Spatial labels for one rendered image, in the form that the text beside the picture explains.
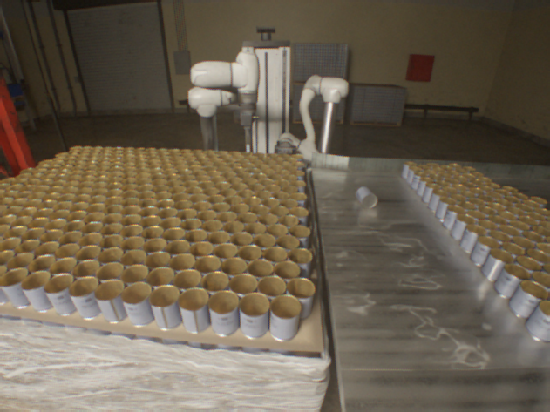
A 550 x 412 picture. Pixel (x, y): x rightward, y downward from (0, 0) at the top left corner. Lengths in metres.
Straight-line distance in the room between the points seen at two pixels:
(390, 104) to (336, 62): 1.88
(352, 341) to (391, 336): 0.10
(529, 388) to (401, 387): 0.28
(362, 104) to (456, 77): 3.83
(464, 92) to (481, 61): 1.04
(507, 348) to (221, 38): 9.59
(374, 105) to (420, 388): 7.79
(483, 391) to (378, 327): 0.25
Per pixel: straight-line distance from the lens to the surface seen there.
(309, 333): 0.70
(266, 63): 2.21
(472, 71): 11.10
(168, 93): 10.39
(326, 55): 7.87
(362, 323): 0.76
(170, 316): 0.69
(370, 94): 8.13
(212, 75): 1.22
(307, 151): 1.81
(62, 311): 0.85
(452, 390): 0.74
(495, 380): 0.80
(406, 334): 0.78
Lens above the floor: 1.66
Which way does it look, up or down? 29 degrees down
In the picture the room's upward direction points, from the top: straight up
